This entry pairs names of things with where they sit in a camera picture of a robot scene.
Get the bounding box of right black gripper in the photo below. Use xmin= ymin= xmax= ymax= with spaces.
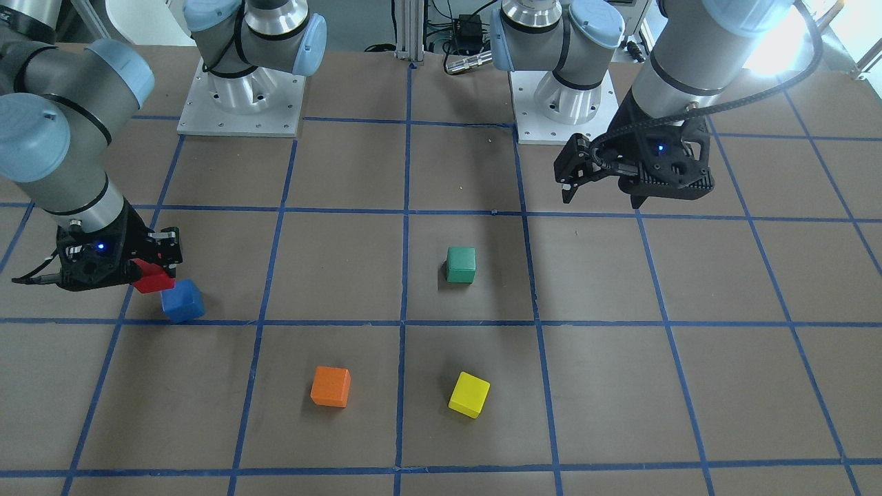
xmin=57 ymin=203 xmax=183 ymax=291

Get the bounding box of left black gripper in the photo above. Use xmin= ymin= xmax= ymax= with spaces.
xmin=553 ymin=116 xmax=715 ymax=209

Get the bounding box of red wooden block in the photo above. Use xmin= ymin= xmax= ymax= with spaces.
xmin=130 ymin=258 xmax=176 ymax=294

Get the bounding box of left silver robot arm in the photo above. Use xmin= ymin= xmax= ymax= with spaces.
xmin=489 ymin=1 xmax=792 ymax=209

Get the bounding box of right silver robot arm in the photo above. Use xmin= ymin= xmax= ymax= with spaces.
xmin=2 ymin=1 xmax=327 ymax=294

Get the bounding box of blue wooden block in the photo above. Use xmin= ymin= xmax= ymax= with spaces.
xmin=159 ymin=279 xmax=205 ymax=324

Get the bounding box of green wooden block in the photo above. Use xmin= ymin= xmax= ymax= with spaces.
xmin=445 ymin=246 xmax=477 ymax=285

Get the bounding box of orange wooden block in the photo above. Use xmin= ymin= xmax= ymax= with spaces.
xmin=311 ymin=365 xmax=351 ymax=408

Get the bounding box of yellow wooden block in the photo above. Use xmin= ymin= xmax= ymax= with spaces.
xmin=448 ymin=371 xmax=491 ymax=420

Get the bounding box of silver cylindrical connector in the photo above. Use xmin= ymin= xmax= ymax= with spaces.
xmin=443 ymin=50 xmax=493 ymax=76

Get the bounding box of black power adapter box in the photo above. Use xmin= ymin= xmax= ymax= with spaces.
xmin=453 ymin=13 xmax=483 ymax=42

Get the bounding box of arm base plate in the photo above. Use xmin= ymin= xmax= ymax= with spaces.
xmin=509 ymin=70 xmax=619 ymax=145
xmin=176 ymin=62 xmax=307 ymax=138

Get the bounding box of aluminium frame post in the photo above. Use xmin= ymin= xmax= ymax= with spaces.
xmin=391 ymin=0 xmax=426 ymax=66

